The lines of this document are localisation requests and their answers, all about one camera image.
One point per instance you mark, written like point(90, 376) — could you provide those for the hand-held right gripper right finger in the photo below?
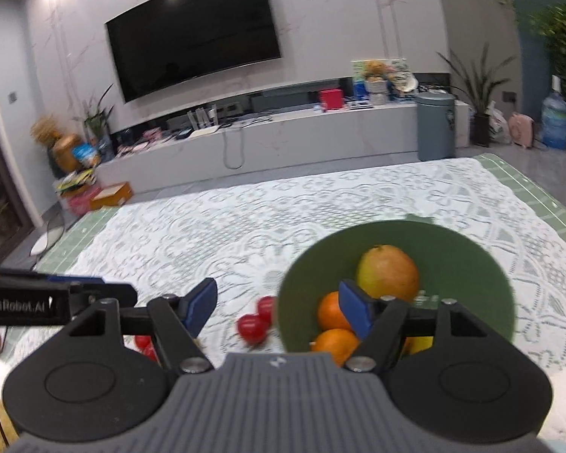
point(356, 309)

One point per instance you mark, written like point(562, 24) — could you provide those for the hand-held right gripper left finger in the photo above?
point(200, 302)

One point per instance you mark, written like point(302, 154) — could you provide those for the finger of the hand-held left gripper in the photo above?
point(75, 280)
point(118, 295)

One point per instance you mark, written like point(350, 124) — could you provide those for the orange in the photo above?
point(332, 311)
point(335, 345)

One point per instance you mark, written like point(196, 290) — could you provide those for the red-green mango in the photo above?
point(387, 271)

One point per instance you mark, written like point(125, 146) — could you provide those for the yellow-green pomelo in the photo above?
point(420, 343)

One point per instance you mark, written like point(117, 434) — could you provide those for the green colander bowl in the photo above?
point(467, 273)

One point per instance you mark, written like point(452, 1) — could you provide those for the white lace tablecloth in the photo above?
point(217, 236)

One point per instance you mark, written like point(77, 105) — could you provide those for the orange cardboard box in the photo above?
point(112, 196)

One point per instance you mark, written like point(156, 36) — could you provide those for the stack of printed packets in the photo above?
point(75, 181)

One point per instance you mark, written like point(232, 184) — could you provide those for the blue snack bag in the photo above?
point(86, 155)

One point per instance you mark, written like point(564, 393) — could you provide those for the golden vase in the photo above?
point(67, 153)

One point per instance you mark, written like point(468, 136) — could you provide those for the dried flower bunch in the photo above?
point(47, 128)

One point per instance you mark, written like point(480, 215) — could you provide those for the small green potted plant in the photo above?
point(96, 122)

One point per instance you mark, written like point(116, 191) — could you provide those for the white router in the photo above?
point(203, 125)

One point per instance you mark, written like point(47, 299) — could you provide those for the long white media console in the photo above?
point(287, 141)

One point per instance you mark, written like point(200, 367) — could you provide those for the grey trash bin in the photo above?
point(435, 127)

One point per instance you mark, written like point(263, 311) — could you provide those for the red box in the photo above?
point(331, 100)

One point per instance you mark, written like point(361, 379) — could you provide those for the long-leaf potted plant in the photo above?
point(480, 127)

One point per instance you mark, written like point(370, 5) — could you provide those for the teddy bear bouquet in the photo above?
point(376, 82)

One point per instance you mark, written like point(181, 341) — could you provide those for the white plastic bag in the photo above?
point(499, 127)

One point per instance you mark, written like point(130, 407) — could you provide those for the pink fan heater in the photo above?
point(521, 131)

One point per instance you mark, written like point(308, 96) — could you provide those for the printed display board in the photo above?
point(396, 68)

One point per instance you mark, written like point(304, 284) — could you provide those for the blue water jug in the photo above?
point(555, 122)

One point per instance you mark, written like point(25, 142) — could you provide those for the trailing pothos plant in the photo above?
point(559, 28)

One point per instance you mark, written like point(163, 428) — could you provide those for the black wall socket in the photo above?
point(509, 96)

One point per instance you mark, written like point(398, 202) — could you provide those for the black wall television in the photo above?
point(193, 28)

